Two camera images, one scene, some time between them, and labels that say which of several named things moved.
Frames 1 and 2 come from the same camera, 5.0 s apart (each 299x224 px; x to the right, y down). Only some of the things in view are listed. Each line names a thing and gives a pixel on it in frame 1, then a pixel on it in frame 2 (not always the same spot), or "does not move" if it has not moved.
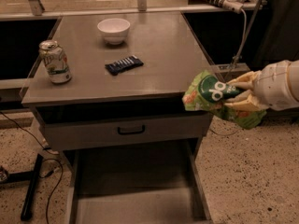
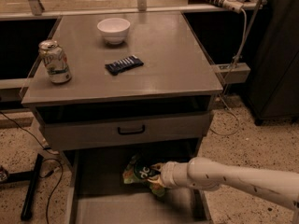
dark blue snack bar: x=126 y=63 does not move
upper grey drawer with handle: x=92 y=130 does not move
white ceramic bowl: x=114 y=30 does not move
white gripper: x=273 y=84 -> x=168 y=175
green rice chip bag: x=208 y=92 -> x=136 y=173
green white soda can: x=56 y=62 does not move
